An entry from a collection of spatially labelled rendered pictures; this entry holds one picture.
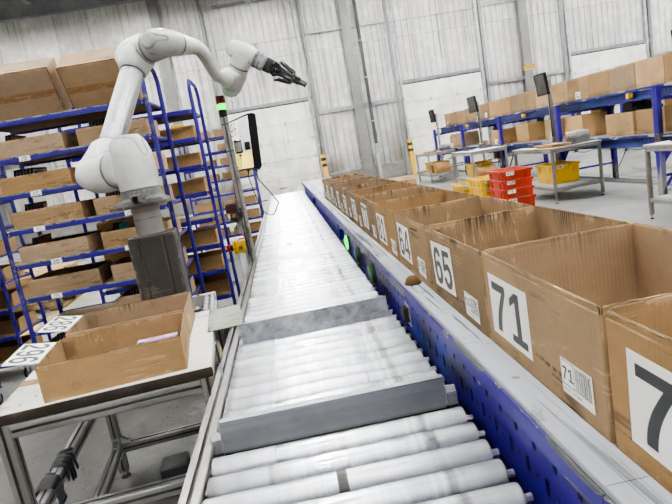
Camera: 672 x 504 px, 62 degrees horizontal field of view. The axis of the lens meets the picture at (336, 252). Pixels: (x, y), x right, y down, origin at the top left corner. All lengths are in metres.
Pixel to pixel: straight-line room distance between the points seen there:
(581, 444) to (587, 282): 0.46
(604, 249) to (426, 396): 0.45
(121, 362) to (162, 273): 0.70
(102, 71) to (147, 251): 1.54
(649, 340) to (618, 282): 0.55
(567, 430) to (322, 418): 0.57
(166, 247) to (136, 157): 0.36
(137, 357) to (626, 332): 1.29
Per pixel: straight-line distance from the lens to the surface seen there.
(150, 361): 1.65
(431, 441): 1.06
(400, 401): 1.21
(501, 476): 0.97
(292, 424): 1.20
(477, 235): 1.46
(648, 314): 0.72
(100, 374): 1.68
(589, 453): 0.73
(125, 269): 3.55
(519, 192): 7.65
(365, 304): 1.74
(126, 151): 2.29
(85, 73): 3.59
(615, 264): 1.16
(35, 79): 3.69
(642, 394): 0.67
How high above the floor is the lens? 1.27
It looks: 10 degrees down
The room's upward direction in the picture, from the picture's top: 10 degrees counter-clockwise
